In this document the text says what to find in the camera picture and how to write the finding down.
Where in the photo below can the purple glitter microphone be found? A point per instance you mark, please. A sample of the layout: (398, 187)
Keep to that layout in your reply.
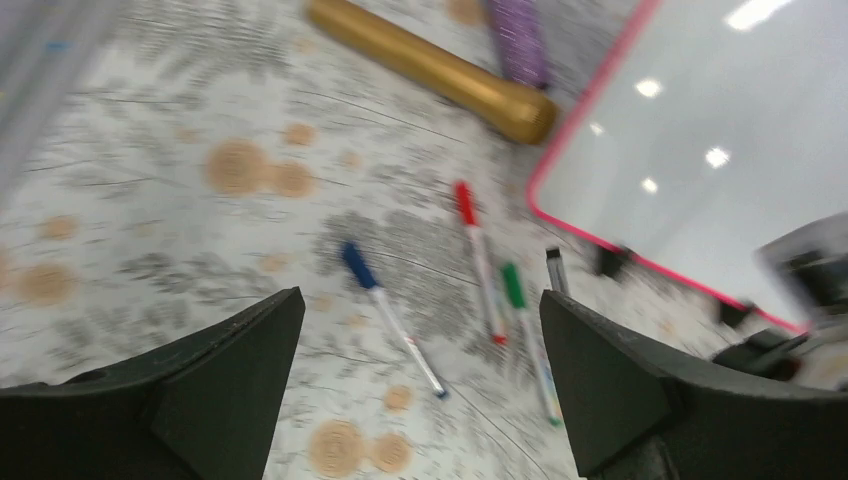
(517, 35)

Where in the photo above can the pink framed whiteboard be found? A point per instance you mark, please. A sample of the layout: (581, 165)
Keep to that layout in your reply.
(712, 146)

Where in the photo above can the blue capped marker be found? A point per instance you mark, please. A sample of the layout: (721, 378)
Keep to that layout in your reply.
(356, 263)

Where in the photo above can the red capped marker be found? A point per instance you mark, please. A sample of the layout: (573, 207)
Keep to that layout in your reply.
(477, 242)

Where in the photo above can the black capped marker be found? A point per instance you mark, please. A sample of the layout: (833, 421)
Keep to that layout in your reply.
(556, 271)

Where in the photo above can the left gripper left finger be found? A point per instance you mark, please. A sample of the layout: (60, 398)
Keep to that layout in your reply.
(201, 407)

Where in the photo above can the floral patterned table mat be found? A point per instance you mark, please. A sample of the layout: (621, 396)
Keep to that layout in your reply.
(219, 151)

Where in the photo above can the green capped marker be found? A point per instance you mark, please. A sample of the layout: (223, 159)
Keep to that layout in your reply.
(536, 355)

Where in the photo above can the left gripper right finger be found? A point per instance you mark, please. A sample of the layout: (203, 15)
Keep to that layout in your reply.
(636, 408)

